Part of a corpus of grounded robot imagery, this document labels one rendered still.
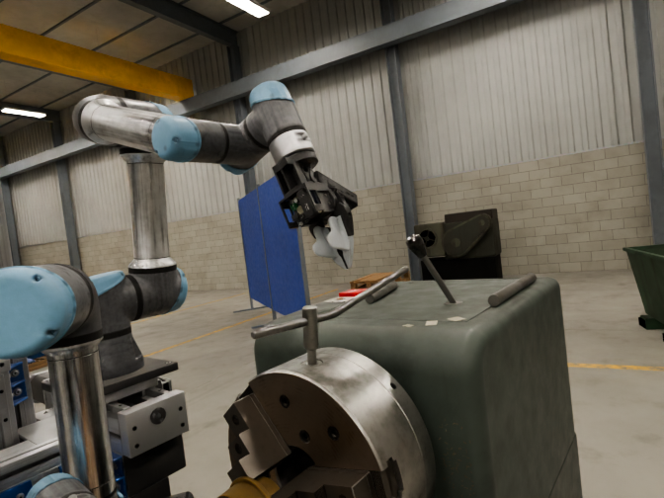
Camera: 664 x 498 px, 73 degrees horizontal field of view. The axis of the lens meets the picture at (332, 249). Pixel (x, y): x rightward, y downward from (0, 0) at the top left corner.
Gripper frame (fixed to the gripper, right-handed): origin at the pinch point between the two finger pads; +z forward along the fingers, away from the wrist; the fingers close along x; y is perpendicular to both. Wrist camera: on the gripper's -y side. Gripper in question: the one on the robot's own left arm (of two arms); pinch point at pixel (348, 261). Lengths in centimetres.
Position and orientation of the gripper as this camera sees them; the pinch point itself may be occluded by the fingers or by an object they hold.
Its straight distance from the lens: 78.4
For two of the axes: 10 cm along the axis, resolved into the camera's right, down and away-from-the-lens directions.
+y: -6.2, 1.1, -7.8
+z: 3.9, 9.0, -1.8
